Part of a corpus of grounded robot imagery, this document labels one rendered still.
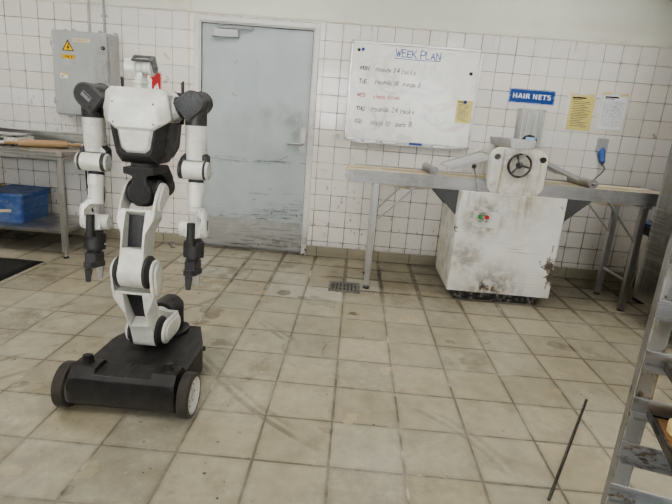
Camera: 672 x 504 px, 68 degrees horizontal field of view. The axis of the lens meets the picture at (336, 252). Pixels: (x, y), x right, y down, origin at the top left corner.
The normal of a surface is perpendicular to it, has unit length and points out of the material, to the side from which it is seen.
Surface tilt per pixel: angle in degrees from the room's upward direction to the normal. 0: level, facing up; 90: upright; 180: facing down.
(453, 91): 90
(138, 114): 90
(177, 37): 90
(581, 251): 90
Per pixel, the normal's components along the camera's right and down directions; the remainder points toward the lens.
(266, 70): -0.04, 0.25
